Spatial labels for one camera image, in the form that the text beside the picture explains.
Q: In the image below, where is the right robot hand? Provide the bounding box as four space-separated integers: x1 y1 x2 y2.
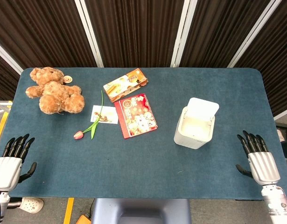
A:
235 130 281 186

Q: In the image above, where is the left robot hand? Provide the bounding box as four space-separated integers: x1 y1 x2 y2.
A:
0 133 37 193

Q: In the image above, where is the white lidded bin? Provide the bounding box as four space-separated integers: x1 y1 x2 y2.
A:
173 97 220 150

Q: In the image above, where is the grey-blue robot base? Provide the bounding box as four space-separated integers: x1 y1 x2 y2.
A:
91 198 192 224

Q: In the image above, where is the white clog shoe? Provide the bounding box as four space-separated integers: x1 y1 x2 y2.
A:
19 197 44 214

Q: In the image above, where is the brown teddy bear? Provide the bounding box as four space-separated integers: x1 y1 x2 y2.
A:
25 66 85 115

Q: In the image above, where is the pink artificial tulip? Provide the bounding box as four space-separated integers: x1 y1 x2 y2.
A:
73 90 105 140

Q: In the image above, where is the white picture card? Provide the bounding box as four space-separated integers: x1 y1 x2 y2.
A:
90 105 119 125

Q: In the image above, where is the blue table mat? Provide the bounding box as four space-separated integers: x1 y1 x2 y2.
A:
0 67 287 201

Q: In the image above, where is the red spiral notebook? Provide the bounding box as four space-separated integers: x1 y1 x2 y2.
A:
114 93 158 140

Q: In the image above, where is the orange snack box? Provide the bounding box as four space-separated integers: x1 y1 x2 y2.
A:
103 68 149 103

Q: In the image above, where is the brown folding screen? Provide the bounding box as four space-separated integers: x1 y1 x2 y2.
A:
0 0 287 117

